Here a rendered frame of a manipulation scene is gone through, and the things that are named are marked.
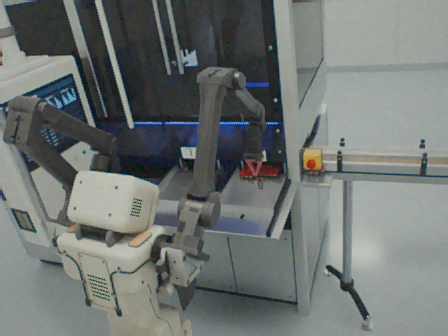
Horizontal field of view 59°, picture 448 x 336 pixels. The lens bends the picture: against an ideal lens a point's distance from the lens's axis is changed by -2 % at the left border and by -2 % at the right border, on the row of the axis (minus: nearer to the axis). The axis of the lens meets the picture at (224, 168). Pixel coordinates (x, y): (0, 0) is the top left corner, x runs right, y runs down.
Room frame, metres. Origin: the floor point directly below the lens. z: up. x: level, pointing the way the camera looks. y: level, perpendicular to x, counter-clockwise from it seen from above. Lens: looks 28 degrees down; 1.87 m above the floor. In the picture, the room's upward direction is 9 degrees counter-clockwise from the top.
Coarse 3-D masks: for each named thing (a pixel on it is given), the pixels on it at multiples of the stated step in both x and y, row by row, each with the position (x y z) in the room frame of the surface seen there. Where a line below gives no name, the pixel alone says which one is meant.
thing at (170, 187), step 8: (176, 168) 1.88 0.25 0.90; (168, 176) 1.80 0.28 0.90; (176, 176) 1.82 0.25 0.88; (184, 176) 1.81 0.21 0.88; (192, 176) 1.79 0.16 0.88; (216, 176) 1.71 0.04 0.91; (160, 184) 1.72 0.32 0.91; (168, 184) 1.75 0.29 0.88; (176, 184) 1.74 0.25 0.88; (184, 184) 1.72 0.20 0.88; (160, 192) 1.69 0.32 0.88; (168, 192) 1.67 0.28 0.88; (176, 192) 1.66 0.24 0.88; (160, 200) 1.57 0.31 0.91; (168, 200) 1.55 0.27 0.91; (176, 200) 1.59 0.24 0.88
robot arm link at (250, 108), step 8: (240, 72) 1.12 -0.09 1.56; (240, 80) 1.11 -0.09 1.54; (240, 88) 1.12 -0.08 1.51; (232, 96) 1.19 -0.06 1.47; (240, 96) 1.21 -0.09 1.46; (248, 96) 1.28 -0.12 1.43; (240, 104) 1.25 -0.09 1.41; (248, 104) 1.28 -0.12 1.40; (256, 104) 1.36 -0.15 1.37; (248, 112) 1.33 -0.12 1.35; (256, 112) 1.35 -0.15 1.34
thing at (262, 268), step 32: (320, 128) 2.16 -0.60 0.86; (320, 192) 2.10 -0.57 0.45; (320, 224) 2.04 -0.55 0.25; (32, 256) 2.39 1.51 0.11; (224, 256) 1.75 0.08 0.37; (256, 256) 1.67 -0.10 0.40; (288, 256) 1.60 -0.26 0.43; (224, 288) 1.77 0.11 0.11; (256, 288) 1.68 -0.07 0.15; (288, 288) 1.61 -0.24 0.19
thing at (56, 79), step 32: (32, 64) 1.72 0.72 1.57; (64, 64) 1.84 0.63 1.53; (0, 96) 1.54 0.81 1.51; (32, 96) 1.65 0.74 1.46; (64, 96) 1.79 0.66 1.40; (0, 128) 1.50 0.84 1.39; (0, 160) 1.51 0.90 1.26; (32, 160) 1.56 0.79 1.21; (64, 192) 1.64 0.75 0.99; (32, 224) 1.49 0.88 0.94
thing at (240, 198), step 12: (228, 192) 1.58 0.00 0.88; (240, 192) 1.57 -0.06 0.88; (252, 192) 1.55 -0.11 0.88; (264, 192) 1.53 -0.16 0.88; (276, 192) 1.52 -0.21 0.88; (228, 204) 1.49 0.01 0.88; (240, 204) 1.47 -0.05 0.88; (252, 204) 1.46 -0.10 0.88; (264, 204) 1.44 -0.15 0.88; (276, 204) 1.40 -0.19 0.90
